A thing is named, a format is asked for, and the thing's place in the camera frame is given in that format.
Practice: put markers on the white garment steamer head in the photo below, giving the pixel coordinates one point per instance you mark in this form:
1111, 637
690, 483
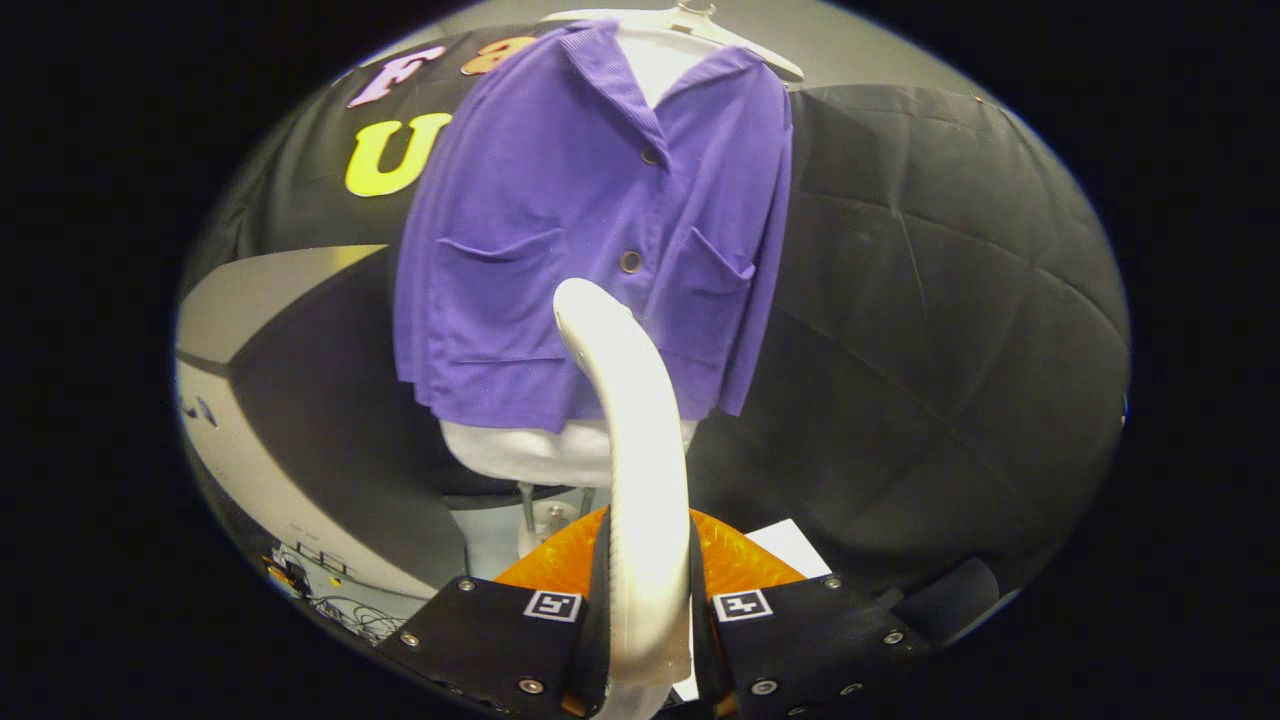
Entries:
645, 450

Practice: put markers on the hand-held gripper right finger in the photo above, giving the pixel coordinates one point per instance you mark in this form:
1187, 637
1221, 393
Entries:
820, 640

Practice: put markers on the white clothes hanger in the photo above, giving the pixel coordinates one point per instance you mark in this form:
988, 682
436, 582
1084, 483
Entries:
760, 55

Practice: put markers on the black backdrop cloth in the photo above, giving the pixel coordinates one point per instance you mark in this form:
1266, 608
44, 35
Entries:
950, 300

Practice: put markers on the white mannequin torso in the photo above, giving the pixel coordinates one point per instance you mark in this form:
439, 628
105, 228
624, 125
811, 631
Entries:
510, 450

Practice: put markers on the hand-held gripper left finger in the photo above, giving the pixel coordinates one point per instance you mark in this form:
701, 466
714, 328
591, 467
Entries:
480, 640

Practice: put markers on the white paper sheet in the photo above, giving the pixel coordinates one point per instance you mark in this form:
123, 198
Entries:
790, 548

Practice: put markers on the metal mannequin stand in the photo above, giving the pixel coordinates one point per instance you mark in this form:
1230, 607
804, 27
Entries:
545, 520

